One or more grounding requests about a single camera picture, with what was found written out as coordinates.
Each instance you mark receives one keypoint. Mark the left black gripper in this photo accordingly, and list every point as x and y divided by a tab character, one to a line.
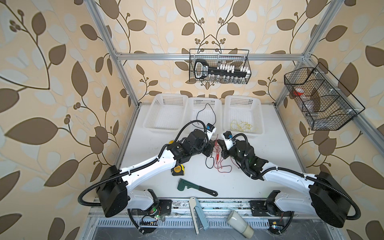
208	151

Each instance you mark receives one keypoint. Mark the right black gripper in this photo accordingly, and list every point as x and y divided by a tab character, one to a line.
224	154

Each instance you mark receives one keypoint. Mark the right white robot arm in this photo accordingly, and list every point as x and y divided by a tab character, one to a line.
320	194

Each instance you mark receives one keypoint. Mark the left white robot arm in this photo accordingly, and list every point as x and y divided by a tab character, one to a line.
116	191

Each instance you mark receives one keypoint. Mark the middle white plastic basket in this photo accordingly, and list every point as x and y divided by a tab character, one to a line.
208	110

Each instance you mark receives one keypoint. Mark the white plastic basket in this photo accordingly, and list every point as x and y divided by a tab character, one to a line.
243	115
166	113
208	110

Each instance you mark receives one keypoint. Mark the yellow black tape measure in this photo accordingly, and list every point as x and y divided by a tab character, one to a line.
178	170

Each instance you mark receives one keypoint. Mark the right white plastic basket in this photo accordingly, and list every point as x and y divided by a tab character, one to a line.
243	115

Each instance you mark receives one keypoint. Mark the green black pipe wrench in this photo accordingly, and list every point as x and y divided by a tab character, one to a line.
186	184

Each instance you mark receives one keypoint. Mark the left white plastic basket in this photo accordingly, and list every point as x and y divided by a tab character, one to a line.
166	113

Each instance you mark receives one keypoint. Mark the beige cylindrical roll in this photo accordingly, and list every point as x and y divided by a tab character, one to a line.
240	225

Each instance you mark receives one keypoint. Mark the black socket set holder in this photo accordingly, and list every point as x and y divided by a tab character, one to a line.
203	69

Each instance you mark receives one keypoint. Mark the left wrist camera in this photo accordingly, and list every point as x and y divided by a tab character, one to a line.
210	128

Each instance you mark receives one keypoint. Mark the back black wire basket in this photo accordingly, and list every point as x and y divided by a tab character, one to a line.
220	56

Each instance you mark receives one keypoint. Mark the black wire basket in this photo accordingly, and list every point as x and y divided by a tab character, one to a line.
220	56
327	104

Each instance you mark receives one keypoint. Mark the red item in wire basket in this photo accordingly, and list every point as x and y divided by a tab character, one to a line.
298	92

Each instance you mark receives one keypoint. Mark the right black wire basket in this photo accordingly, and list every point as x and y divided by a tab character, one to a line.
327	104

